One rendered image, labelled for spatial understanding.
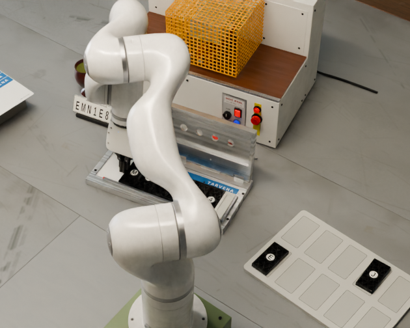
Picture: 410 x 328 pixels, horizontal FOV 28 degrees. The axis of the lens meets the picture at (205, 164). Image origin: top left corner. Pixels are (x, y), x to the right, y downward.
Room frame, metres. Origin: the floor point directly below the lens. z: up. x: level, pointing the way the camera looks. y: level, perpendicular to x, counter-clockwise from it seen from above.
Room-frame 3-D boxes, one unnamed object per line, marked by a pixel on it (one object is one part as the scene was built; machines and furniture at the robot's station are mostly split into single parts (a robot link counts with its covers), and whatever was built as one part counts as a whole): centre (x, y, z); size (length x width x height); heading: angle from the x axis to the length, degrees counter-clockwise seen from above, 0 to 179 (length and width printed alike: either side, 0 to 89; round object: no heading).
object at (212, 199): (1.52, -0.02, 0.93); 0.10 x 0.05 x 0.01; 153
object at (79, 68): (2.02, 0.37, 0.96); 0.09 x 0.09 x 0.11
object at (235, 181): (1.61, 0.10, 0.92); 0.44 x 0.21 x 0.04; 64
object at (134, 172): (1.63, 0.21, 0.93); 0.10 x 0.05 x 0.01; 153
